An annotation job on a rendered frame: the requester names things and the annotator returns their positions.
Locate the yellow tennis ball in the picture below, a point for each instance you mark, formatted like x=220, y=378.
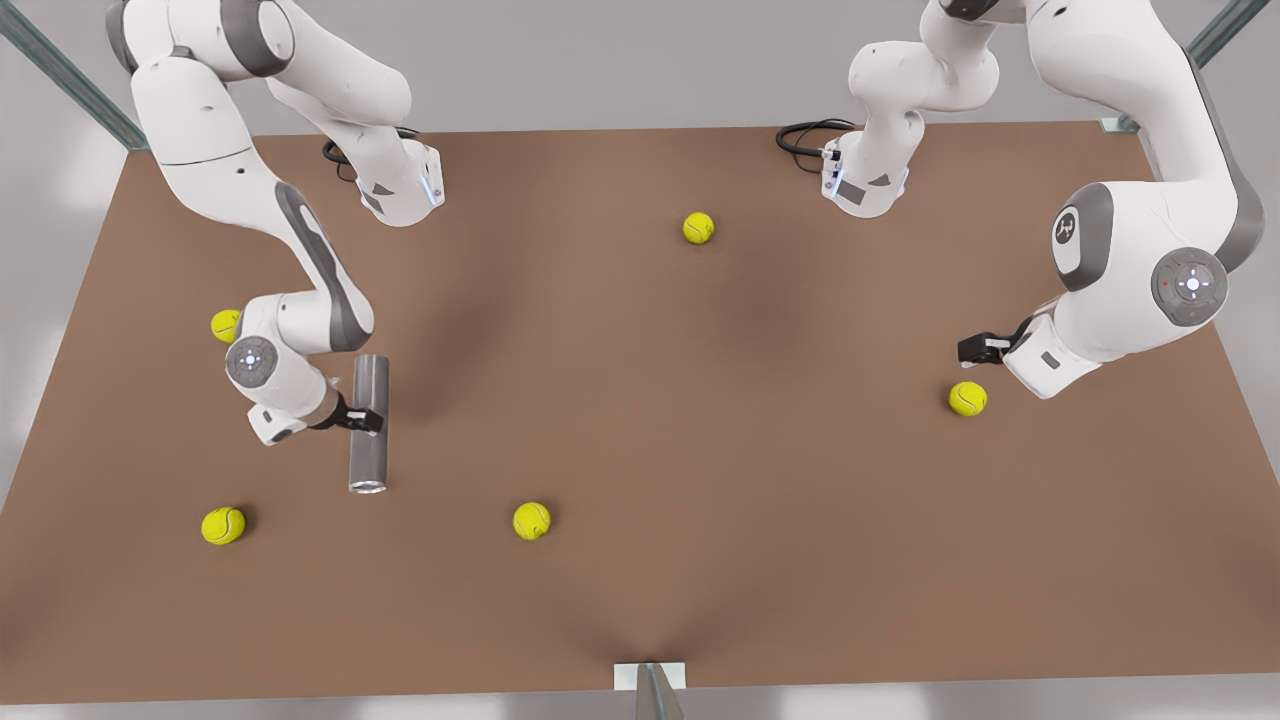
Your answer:
x=531, y=521
x=223, y=526
x=225, y=325
x=967, y=399
x=698, y=228

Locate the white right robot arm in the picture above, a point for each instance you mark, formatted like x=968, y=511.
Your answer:
x=215, y=170

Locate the silver frame post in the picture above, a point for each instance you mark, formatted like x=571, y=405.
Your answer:
x=1205, y=45
x=652, y=688
x=60, y=70

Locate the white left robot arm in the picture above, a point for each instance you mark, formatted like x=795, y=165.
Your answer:
x=1140, y=240

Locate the grey metal tennis tube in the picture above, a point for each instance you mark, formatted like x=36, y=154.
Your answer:
x=368, y=445

